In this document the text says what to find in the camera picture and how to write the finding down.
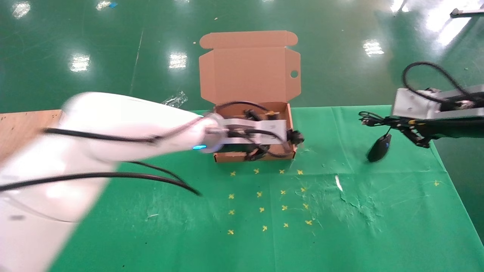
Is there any grey table foot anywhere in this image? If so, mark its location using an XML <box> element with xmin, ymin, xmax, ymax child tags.
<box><xmin>450</xmin><ymin>8</ymin><xmax>484</xmax><ymax>18</ymax></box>

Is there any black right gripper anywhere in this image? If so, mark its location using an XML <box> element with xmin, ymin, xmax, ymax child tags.
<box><xmin>386</xmin><ymin>116</ymin><xmax>484</xmax><ymax>148</ymax></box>

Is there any green table cloth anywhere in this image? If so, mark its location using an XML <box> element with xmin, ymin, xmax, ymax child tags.
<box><xmin>49</xmin><ymin>105</ymin><xmax>484</xmax><ymax>272</ymax></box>

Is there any black right camera cable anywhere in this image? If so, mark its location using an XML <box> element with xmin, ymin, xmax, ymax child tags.
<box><xmin>402</xmin><ymin>62</ymin><xmax>475</xmax><ymax>104</ymax></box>

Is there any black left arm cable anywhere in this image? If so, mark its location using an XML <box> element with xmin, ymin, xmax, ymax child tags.
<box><xmin>0</xmin><ymin>162</ymin><xmax>202</xmax><ymax>196</ymax></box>

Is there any wooden board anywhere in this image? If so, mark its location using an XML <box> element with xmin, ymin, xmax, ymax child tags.
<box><xmin>0</xmin><ymin>110</ymin><xmax>63</xmax><ymax>163</ymax></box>

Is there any brown cardboard mailer box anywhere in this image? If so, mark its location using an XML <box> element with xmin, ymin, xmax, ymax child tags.
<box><xmin>199</xmin><ymin>30</ymin><xmax>302</xmax><ymax>164</ymax></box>

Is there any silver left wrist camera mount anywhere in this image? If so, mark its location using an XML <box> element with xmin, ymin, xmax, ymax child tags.
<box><xmin>221</xmin><ymin>118</ymin><xmax>289</xmax><ymax>146</ymax></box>

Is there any clear plastic wrapper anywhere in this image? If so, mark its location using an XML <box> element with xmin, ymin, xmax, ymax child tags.
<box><xmin>163</xmin><ymin>91</ymin><xmax>188</xmax><ymax>108</ymax></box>

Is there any black wired computer mouse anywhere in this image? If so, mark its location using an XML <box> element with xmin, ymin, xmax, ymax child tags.
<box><xmin>358</xmin><ymin>111</ymin><xmax>392</xmax><ymax>164</ymax></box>

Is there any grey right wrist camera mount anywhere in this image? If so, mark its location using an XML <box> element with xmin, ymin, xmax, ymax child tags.
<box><xmin>391</xmin><ymin>85</ymin><xmax>484</xmax><ymax>121</ymax></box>

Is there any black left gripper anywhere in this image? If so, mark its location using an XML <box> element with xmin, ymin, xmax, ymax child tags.
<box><xmin>242</xmin><ymin>130</ymin><xmax>305</xmax><ymax>161</ymax></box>

